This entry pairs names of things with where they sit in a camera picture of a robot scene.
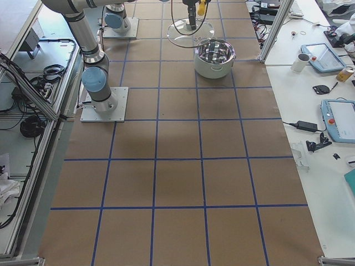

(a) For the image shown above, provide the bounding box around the black power adapter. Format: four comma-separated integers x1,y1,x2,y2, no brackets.
296,120,318,132

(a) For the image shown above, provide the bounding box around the glass pot lid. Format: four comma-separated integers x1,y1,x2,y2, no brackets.
166,18,215,48

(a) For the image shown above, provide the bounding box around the white mug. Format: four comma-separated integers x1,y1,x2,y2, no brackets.
291,53,310,73

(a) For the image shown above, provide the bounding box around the black bracket part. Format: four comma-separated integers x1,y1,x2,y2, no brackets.
306,132,332,153

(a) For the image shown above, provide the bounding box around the grey box on stand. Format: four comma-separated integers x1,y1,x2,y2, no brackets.
19,28,40,59

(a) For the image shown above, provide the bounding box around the clear plastic piece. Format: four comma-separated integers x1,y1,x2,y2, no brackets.
290,142,310,172

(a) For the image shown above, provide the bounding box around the power strip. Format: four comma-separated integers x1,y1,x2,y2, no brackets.
250,12,269,49

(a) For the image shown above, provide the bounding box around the lower blue teach pendant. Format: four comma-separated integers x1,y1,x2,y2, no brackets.
321,100,354,144

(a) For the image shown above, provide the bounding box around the upper blue teach pendant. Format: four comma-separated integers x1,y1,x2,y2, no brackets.
301,43,346,73

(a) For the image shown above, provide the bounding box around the black round object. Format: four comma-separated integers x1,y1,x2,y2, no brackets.
312,85,330,95

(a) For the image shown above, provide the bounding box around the yellow corn cob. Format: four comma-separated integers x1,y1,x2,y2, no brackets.
197,0,207,16

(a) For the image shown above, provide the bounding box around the white crumpled cloth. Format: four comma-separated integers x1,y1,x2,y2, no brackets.
0,152,22,211

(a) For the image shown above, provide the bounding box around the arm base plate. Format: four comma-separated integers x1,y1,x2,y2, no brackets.
103,14,139,39
80,87,129,122

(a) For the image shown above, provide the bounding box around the black coiled cable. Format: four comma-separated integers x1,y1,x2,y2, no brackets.
19,115,47,139

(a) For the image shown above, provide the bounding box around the white cooking pot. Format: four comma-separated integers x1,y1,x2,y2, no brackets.
194,38,236,79

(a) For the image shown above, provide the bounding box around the aluminium frame post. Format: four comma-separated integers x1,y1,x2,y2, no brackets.
258,0,293,63

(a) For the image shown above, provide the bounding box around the teal notebook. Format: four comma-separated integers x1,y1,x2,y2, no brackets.
344,170,355,195

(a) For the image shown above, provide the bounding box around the blue teach pendant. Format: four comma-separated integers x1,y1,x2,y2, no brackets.
321,100,354,144
301,43,346,73

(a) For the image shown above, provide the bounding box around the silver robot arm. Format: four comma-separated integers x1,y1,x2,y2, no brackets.
42,1,130,112
104,3,131,34

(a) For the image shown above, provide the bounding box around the brown paper mat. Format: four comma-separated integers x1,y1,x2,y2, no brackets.
39,1,322,265

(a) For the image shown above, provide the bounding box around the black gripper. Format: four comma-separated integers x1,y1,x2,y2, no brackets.
182,0,197,29

